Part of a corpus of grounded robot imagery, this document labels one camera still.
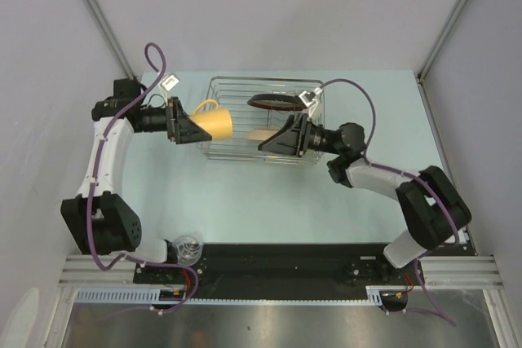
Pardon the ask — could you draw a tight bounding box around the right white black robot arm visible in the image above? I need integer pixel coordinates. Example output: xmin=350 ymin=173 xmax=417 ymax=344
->
xmin=258 ymin=114 xmax=471 ymax=284

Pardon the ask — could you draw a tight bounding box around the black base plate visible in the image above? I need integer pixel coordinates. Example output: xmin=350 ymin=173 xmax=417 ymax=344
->
xmin=81 ymin=243 xmax=478 ymax=311

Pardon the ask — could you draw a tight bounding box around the chrome wire dish rack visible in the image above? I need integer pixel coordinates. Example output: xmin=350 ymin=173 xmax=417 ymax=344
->
xmin=198 ymin=76 xmax=322 ymax=165

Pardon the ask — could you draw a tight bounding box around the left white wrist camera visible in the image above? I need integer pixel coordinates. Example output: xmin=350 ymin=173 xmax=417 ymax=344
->
xmin=159 ymin=73 xmax=179 ymax=92

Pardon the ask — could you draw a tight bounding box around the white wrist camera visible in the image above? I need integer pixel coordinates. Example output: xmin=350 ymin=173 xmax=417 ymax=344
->
xmin=159 ymin=73 xmax=179 ymax=92
xmin=298 ymin=87 xmax=323 ymax=121

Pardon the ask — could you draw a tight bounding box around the left aluminium corner post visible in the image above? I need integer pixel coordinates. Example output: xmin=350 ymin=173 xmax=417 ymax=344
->
xmin=82 ymin=0 xmax=136 ymax=79

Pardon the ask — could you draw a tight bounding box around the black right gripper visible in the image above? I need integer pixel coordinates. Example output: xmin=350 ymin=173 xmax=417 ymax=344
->
xmin=259 ymin=112 xmax=341 ymax=157

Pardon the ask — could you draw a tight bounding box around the white slotted cable duct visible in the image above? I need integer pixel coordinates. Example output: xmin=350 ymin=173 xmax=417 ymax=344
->
xmin=75 ymin=288 xmax=407 ymax=306

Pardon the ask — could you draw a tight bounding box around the yellow mug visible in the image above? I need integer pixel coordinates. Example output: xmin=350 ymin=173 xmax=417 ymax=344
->
xmin=189 ymin=99 xmax=233 ymax=140

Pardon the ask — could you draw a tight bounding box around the right aluminium corner post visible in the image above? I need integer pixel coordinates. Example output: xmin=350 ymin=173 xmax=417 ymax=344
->
xmin=416 ymin=0 xmax=493 ymax=80

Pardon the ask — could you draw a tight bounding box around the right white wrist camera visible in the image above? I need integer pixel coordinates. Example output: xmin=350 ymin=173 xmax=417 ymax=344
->
xmin=298 ymin=87 xmax=323 ymax=121

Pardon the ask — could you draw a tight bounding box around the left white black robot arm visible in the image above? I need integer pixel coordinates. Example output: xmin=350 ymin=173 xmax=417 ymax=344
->
xmin=60 ymin=79 xmax=217 ymax=283

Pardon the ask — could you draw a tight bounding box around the clear glass cup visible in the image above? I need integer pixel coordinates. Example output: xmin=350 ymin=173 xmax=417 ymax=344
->
xmin=172 ymin=232 xmax=204 ymax=267

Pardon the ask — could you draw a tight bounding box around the red rimmed beige plate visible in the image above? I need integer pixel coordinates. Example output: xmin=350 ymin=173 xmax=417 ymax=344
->
xmin=247 ymin=93 xmax=306 ymax=112

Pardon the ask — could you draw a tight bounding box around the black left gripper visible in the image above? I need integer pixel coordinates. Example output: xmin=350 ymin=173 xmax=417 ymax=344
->
xmin=135 ymin=96 xmax=211 ymax=144

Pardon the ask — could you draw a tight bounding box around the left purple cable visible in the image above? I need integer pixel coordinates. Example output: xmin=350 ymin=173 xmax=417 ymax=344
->
xmin=75 ymin=42 xmax=201 ymax=324

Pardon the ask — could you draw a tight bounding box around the aluminium front rail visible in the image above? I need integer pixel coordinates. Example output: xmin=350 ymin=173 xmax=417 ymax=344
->
xmin=58 ymin=255 xmax=504 ymax=289

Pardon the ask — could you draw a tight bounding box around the beige bird pattern plate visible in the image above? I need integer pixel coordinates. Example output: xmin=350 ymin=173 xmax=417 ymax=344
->
xmin=244 ymin=128 xmax=279 ymax=141

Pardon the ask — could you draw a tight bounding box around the aluminium corner post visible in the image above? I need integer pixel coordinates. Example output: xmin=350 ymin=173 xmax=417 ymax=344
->
xmin=82 ymin=0 xmax=136 ymax=79
xmin=416 ymin=0 xmax=493 ymax=80

